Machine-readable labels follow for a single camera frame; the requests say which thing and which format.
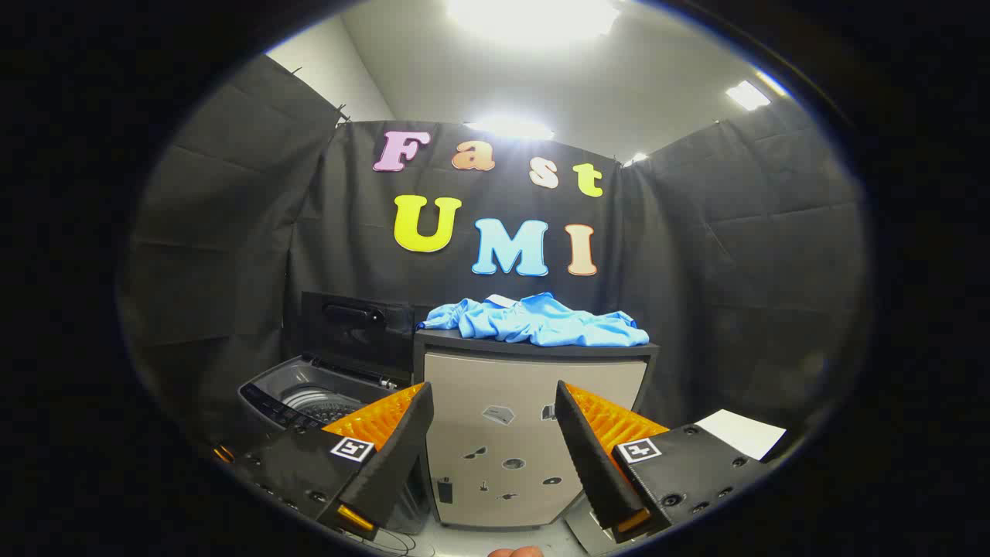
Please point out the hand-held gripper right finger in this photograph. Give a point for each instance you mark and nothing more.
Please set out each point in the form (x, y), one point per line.
(592, 456)

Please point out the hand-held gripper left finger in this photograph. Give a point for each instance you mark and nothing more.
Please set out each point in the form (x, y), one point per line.
(394, 456)

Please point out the grey washing machine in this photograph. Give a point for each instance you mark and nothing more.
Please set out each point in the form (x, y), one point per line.
(271, 387)

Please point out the light blue polo shirt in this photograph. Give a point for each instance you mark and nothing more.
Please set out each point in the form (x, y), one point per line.
(541, 321)

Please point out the grey ribbed panel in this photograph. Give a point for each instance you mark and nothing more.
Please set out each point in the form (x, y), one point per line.
(584, 530)

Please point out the grey cabinet with dark top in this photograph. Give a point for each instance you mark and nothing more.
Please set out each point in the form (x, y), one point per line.
(495, 379)

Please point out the white paper sheet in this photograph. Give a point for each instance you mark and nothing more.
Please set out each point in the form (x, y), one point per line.
(742, 433)

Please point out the small ceiling light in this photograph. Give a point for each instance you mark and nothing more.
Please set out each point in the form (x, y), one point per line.
(635, 159)

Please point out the ceiling light behind backdrop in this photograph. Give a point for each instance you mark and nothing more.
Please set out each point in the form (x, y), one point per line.
(509, 128)

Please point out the large ceiling light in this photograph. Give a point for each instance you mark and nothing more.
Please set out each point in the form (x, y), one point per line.
(534, 17)

